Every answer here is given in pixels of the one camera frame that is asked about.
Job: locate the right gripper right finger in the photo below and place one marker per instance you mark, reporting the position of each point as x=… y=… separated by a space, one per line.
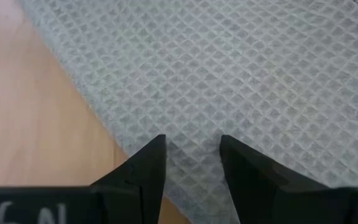
x=259 y=193

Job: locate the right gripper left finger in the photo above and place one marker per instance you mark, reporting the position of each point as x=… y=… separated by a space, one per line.
x=141 y=186

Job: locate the grey waffle microfiber towel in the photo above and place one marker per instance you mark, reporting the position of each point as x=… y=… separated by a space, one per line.
x=228 y=77

